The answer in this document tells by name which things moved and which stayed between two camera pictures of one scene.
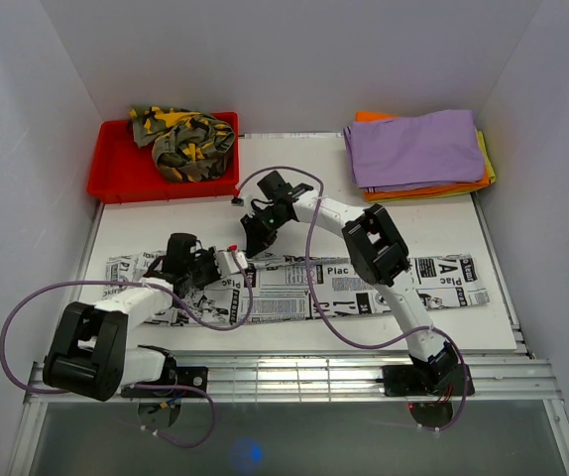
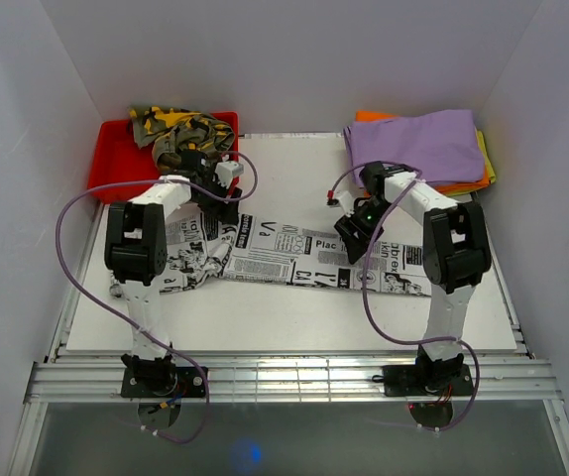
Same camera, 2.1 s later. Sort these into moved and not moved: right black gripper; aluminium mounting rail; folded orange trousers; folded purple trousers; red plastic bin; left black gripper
Moved: left black gripper; right black gripper
Not moved: folded purple trousers; folded orange trousers; red plastic bin; aluminium mounting rail
